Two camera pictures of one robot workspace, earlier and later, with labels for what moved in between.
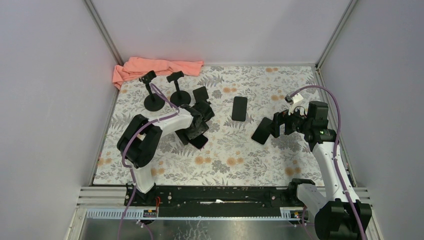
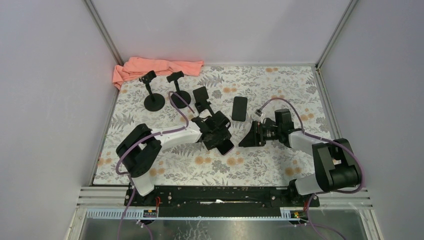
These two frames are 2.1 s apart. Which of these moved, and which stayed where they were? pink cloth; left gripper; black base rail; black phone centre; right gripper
Moved: left gripper; right gripper
Stayed: black base rail; black phone centre; pink cloth
